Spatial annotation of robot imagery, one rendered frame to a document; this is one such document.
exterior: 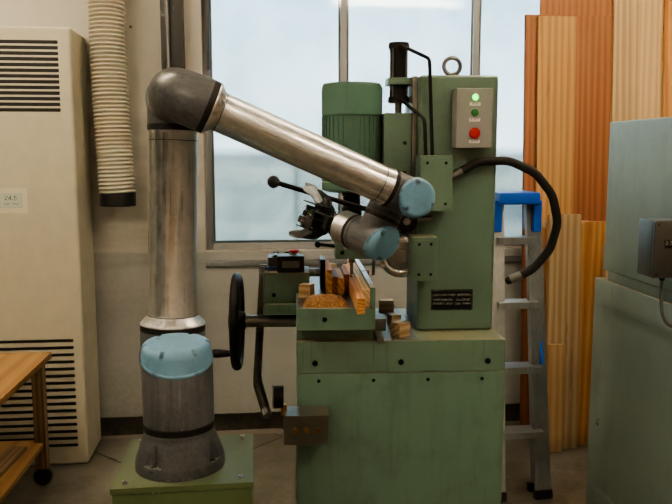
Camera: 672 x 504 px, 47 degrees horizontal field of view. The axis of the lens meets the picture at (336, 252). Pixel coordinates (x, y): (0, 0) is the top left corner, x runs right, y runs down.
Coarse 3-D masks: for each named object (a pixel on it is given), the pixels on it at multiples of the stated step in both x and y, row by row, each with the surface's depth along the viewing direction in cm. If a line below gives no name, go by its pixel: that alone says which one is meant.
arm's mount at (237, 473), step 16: (128, 448) 177; (224, 448) 176; (240, 448) 176; (128, 464) 168; (224, 464) 167; (240, 464) 167; (128, 480) 159; (144, 480) 159; (192, 480) 159; (208, 480) 159; (224, 480) 159; (240, 480) 159; (112, 496) 155; (128, 496) 156; (144, 496) 156; (160, 496) 156; (176, 496) 157; (192, 496) 157; (208, 496) 158; (224, 496) 158; (240, 496) 158
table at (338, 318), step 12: (300, 300) 215; (348, 300) 215; (264, 312) 225; (276, 312) 225; (288, 312) 225; (300, 312) 204; (312, 312) 204; (324, 312) 204; (336, 312) 205; (348, 312) 205; (372, 312) 205; (300, 324) 204; (312, 324) 205; (324, 324) 205; (336, 324) 205; (348, 324) 205; (360, 324) 205; (372, 324) 206
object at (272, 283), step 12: (264, 276) 226; (276, 276) 226; (288, 276) 226; (300, 276) 226; (264, 288) 226; (276, 288) 226; (288, 288) 226; (264, 300) 226; (276, 300) 227; (288, 300) 227
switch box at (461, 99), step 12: (456, 96) 209; (468, 96) 208; (480, 96) 209; (492, 96) 209; (456, 108) 209; (468, 108) 209; (480, 108) 209; (492, 108) 209; (456, 120) 209; (468, 120) 209; (480, 120) 209; (456, 132) 210; (468, 132) 210; (480, 132) 210; (456, 144) 210; (468, 144) 210; (480, 144) 210
